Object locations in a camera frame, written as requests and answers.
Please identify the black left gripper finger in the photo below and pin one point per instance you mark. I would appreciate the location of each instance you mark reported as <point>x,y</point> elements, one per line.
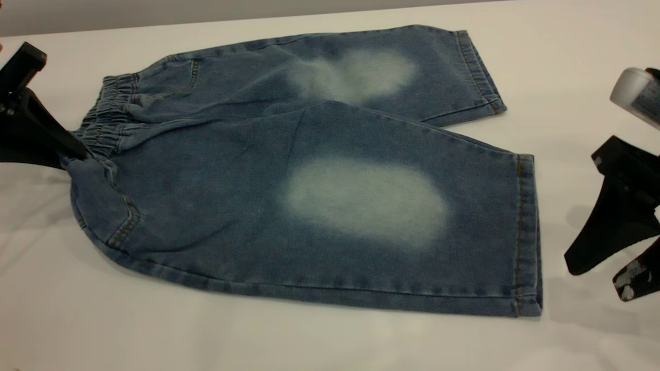
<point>26,157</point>
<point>31,121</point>

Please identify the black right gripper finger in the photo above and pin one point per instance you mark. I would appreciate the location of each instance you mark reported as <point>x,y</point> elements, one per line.
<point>624,201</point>
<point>642,275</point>

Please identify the blue denim pants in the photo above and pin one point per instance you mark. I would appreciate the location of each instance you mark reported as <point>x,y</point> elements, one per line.
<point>232,206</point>

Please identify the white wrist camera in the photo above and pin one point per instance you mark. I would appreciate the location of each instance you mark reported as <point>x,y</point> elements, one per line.
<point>637,95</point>

